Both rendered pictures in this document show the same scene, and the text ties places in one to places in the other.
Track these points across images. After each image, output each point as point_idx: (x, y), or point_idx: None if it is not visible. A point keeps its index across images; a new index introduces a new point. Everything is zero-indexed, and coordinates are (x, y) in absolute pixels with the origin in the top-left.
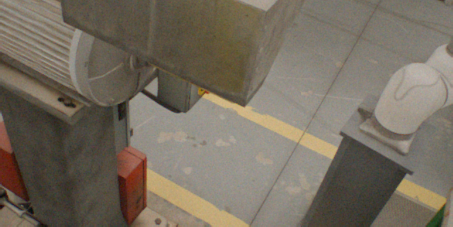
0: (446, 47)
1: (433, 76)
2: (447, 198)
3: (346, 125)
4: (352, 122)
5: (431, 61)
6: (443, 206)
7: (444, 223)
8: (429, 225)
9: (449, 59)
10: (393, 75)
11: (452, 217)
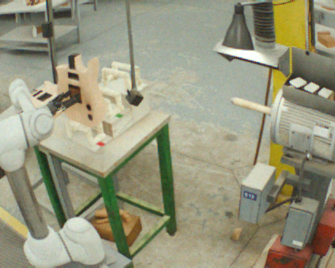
0: (46, 236)
1: (72, 218)
2: (108, 172)
3: (124, 264)
4: (119, 266)
5: (57, 242)
6: (107, 179)
7: (118, 162)
8: (111, 191)
9: (50, 229)
10: (92, 239)
11: (114, 161)
